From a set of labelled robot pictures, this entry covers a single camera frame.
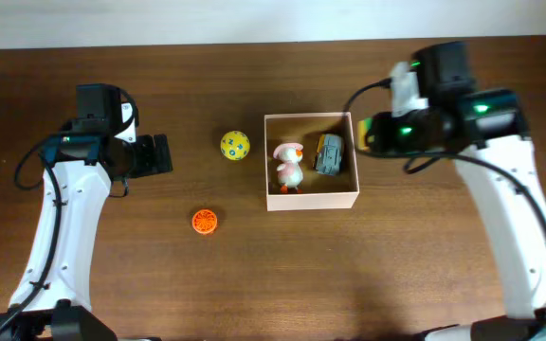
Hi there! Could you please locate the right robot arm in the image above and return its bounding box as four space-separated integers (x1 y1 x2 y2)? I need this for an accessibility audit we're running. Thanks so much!
358 42 546 340

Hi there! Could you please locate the white duck toy pink hat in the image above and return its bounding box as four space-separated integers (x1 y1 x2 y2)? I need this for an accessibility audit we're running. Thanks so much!
273 143 303 194

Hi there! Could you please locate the yellow ball with blue letters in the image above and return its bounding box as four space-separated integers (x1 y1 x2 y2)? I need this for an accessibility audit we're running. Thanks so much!
220 131 250 161

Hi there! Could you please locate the orange ribbed round toy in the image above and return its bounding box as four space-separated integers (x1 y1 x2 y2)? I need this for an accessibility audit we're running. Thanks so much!
191 208 218 235

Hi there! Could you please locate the white cardboard box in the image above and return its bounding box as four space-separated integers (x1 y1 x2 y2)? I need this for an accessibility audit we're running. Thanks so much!
264 112 360 211

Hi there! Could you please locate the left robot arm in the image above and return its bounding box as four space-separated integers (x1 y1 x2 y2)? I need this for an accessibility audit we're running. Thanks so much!
0 83 173 340

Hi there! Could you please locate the multicoloured puzzle cube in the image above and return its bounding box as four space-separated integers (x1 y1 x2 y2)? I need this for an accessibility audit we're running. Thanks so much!
356 117 374 152

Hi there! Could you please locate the right black cable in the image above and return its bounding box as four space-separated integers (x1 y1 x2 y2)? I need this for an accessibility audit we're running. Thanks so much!
342 78 546 328

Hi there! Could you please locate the grey and yellow toy truck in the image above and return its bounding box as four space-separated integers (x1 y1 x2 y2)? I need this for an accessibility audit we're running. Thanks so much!
314 134 344 176

